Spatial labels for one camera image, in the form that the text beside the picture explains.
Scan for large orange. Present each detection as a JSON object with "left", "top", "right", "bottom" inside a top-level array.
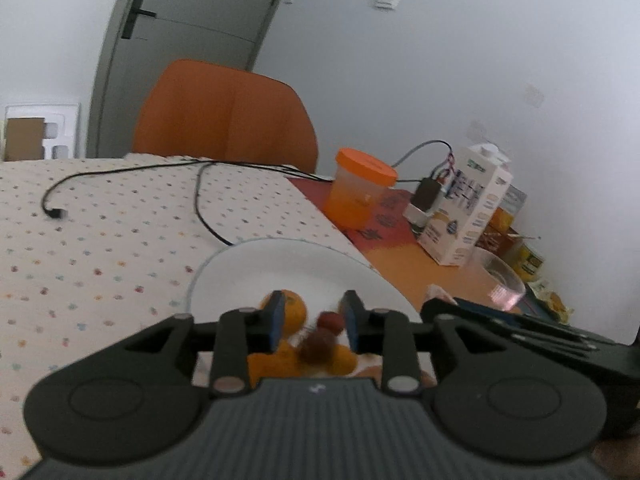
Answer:
[{"left": 260, "top": 288, "right": 307, "bottom": 337}]

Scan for white milk carton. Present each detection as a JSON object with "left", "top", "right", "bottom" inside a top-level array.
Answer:
[{"left": 417, "top": 142, "right": 515, "bottom": 266}]

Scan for brown cardboard piece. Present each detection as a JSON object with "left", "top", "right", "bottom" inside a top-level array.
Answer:
[{"left": 5, "top": 117, "right": 46, "bottom": 161}]

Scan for brown longan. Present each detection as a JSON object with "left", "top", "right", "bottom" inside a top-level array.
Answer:
[{"left": 298, "top": 329, "right": 337, "bottom": 365}]

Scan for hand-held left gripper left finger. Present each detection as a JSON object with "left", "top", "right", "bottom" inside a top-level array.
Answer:
[{"left": 120, "top": 290, "right": 287, "bottom": 396}]

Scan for small orange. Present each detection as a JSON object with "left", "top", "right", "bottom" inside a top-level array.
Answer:
[
  {"left": 327, "top": 344, "right": 359, "bottom": 377},
  {"left": 247, "top": 337, "right": 302, "bottom": 391}
]

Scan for yellow snack packet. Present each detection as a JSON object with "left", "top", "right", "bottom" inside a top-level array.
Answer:
[{"left": 529, "top": 280, "right": 574, "bottom": 324}]

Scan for orange lidded container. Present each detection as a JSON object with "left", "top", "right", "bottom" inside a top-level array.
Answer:
[{"left": 322, "top": 147, "right": 400, "bottom": 229}]

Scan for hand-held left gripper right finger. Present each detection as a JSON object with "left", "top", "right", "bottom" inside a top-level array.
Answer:
[{"left": 339, "top": 290, "right": 506, "bottom": 395}]

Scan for red orange table mat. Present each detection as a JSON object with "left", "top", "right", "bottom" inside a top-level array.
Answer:
[{"left": 287, "top": 175, "right": 528, "bottom": 322}]

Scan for white plate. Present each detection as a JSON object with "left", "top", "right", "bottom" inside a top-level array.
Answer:
[{"left": 189, "top": 238, "right": 422, "bottom": 387}]

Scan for black door handle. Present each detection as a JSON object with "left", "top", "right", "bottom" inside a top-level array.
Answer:
[{"left": 121, "top": 0, "right": 157, "bottom": 40}]

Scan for black cable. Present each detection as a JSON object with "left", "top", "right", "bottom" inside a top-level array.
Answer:
[{"left": 42, "top": 157, "right": 335, "bottom": 247}]

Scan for white foam packaging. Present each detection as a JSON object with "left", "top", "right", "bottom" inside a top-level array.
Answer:
[{"left": 2, "top": 102, "right": 81, "bottom": 161}]

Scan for black power adapter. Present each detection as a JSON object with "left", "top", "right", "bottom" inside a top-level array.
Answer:
[{"left": 403, "top": 177, "right": 444, "bottom": 224}]

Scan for yellow labelled jar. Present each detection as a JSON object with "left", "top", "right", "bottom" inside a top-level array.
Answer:
[{"left": 510, "top": 242, "right": 546, "bottom": 281}]

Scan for orange chair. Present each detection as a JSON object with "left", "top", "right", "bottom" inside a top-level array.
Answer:
[{"left": 131, "top": 58, "right": 320, "bottom": 174}]

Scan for red jujube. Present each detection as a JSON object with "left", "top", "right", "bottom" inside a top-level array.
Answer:
[{"left": 317, "top": 311, "right": 345, "bottom": 334}]

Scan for grey door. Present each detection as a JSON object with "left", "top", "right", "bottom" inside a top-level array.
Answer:
[{"left": 86, "top": 0, "right": 301, "bottom": 159}]

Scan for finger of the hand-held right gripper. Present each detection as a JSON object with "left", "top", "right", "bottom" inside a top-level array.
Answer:
[
  {"left": 421, "top": 298, "right": 600, "bottom": 357},
  {"left": 451, "top": 297, "right": 617, "bottom": 347}
]

